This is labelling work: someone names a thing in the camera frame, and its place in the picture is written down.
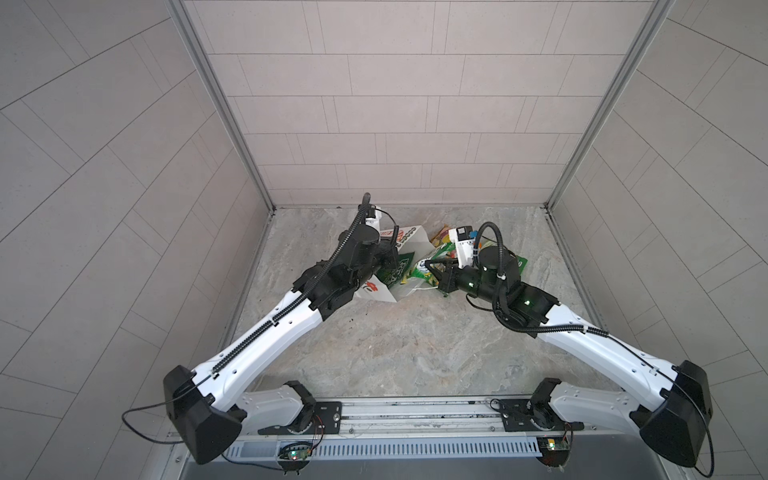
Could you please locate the orange Fox's fruits candy bag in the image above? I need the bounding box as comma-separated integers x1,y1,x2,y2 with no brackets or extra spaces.
430,225,451,248

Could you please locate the green Fox's spring tea bag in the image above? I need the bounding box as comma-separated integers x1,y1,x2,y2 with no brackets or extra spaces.
510,255,528,277

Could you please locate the green Real crisps bag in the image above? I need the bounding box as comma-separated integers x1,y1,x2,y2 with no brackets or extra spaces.
375,252,414,289

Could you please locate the white paper bag with flower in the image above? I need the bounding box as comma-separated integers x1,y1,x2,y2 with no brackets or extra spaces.
355,225,434,303

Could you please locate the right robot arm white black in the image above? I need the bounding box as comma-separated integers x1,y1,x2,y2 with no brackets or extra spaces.
420,248,713,468

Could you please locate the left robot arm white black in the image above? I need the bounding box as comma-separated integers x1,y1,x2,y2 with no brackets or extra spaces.
163,223,398,464

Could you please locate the white vent grille strip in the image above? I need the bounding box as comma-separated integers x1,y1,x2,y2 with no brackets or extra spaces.
226,437,541,462

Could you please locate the right circuit board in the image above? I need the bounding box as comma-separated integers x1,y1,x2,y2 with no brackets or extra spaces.
536,437,571,468

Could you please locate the left circuit board green led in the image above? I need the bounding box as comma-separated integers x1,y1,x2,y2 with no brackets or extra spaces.
277,441,314,462

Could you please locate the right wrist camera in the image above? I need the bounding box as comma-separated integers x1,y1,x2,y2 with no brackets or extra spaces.
449,226,476,268

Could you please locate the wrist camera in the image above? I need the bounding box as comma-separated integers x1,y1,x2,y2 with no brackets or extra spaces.
449,226,476,268
364,205,383,232

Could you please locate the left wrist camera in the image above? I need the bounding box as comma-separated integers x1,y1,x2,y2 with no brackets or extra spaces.
364,205,383,232

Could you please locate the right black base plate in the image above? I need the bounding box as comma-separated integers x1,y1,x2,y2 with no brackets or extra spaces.
489,398,584,432

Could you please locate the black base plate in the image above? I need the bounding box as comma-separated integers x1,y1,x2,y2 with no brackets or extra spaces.
489,398,584,432
258,401,342,436

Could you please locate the aluminium mounting rail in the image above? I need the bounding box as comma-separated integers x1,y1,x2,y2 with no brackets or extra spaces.
167,392,670,442

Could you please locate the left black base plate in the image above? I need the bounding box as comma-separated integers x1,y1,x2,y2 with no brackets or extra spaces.
258,401,342,436

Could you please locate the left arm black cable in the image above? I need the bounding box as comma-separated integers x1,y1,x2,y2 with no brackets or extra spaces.
121,377,211,446

